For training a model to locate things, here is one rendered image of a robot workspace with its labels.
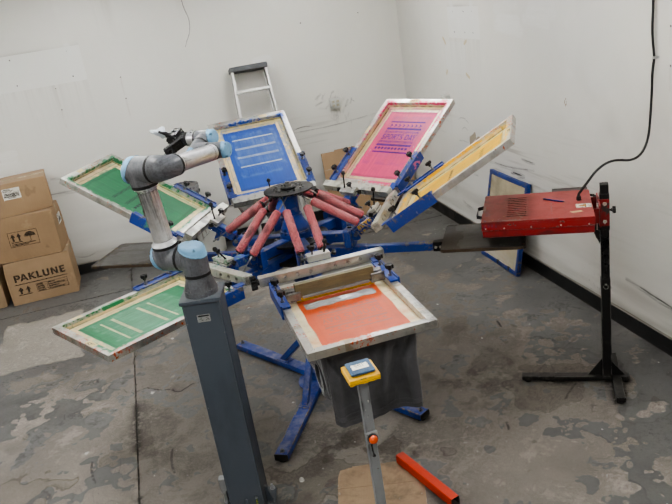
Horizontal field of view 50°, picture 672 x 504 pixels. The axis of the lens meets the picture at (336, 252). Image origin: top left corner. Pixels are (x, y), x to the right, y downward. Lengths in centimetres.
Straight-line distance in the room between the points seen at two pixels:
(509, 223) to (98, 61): 466
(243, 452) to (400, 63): 522
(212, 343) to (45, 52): 461
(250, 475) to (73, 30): 489
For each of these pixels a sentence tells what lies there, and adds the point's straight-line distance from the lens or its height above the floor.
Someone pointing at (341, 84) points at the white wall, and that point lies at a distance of 768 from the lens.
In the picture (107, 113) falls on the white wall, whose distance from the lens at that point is 740.
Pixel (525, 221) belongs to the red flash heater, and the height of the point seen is 110.
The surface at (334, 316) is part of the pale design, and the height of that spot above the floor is 96.
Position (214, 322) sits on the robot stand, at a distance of 324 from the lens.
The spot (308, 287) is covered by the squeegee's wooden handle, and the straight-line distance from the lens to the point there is 352.
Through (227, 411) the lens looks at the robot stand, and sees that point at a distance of 346.
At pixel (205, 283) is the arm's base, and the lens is 320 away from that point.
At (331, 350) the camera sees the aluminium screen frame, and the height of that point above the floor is 98.
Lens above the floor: 240
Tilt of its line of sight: 20 degrees down
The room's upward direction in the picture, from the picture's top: 9 degrees counter-clockwise
